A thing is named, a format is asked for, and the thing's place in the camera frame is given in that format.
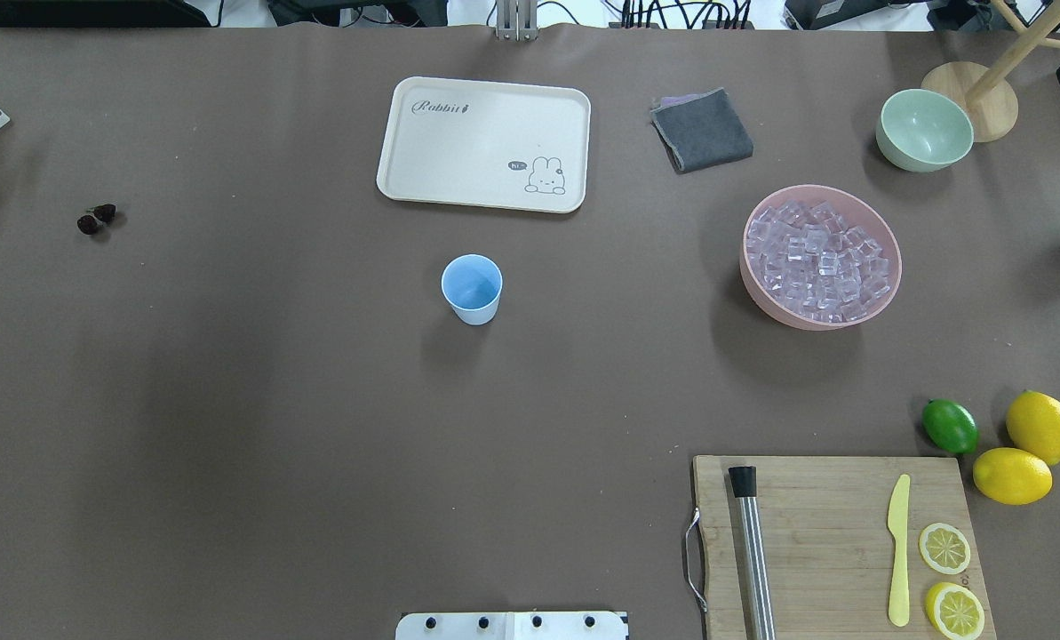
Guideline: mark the pink bowl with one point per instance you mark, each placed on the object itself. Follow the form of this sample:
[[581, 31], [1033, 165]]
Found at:
[[820, 307]]

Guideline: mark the clear ice cubes pile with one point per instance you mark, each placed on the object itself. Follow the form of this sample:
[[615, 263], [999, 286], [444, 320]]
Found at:
[[818, 260]]

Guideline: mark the yellow lemon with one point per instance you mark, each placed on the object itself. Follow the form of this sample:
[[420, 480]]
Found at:
[[1012, 476], [1033, 424]]

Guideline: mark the wooden mug tree stand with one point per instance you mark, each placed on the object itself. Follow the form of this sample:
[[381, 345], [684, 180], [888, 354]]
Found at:
[[984, 93]]

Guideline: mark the yellow lemon upper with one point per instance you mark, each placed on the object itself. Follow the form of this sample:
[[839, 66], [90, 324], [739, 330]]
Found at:
[[1033, 424]]

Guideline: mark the lemon slice upper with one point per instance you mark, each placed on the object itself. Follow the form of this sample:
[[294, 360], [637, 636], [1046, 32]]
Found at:
[[944, 548]]

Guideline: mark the light blue plastic cup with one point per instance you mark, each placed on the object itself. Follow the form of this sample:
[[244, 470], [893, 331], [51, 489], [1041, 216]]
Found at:
[[472, 284]]

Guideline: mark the dark red cherry pair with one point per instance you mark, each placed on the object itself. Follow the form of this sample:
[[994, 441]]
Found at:
[[97, 219]]

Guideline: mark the lemon slice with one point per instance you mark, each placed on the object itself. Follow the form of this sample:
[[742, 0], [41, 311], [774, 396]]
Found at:
[[954, 611], [944, 548]]

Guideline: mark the yellow plastic knife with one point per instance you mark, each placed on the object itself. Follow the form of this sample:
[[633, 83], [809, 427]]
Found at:
[[898, 609]]

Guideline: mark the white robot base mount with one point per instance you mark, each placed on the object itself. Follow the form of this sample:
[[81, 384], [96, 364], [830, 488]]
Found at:
[[514, 625]]

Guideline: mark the mint green bowl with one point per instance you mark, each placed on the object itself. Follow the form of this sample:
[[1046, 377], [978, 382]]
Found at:
[[923, 131]]

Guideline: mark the yellow lemon lower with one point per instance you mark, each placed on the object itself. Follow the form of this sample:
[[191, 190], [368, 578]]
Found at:
[[1012, 476]]

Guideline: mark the bamboo cutting board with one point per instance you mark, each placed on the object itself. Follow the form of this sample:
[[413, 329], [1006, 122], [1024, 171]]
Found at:
[[828, 550]]

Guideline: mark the cream rabbit serving tray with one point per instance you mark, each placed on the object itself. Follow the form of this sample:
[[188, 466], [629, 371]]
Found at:
[[453, 141]]

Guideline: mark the green lime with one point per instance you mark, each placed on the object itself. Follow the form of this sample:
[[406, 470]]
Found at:
[[950, 426]]

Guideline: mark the grey folded cloth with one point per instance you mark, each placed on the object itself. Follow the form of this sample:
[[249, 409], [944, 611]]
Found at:
[[701, 130]]

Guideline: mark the lemon slice lower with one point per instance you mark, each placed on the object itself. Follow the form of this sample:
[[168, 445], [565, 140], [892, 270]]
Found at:
[[954, 611]]

